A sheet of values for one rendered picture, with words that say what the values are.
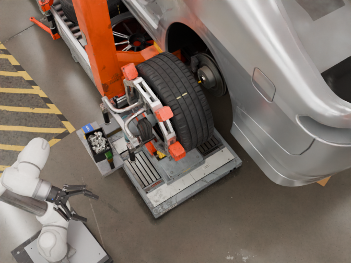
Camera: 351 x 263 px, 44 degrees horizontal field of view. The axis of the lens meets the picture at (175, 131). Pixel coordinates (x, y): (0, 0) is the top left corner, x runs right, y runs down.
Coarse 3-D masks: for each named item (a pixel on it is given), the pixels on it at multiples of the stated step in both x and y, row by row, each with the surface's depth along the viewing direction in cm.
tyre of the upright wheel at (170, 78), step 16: (144, 64) 273; (160, 64) 267; (176, 64) 266; (160, 80) 259; (176, 80) 260; (192, 80) 261; (160, 96) 261; (176, 96) 257; (192, 96) 260; (176, 112) 257; (192, 112) 261; (208, 112) 265; (176, 128) 266; (192, 128) 264; (208, 128) 272; (192, 144) 274
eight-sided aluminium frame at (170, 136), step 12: (132, 84) 270; (144, 84) 265; (132, 96) 302; (144, 96) 261; (156, 108) 258; (168, 120) 262; (168, 132) 265; (156, 144) 301; (168, 144) 269; (168, 156) 282
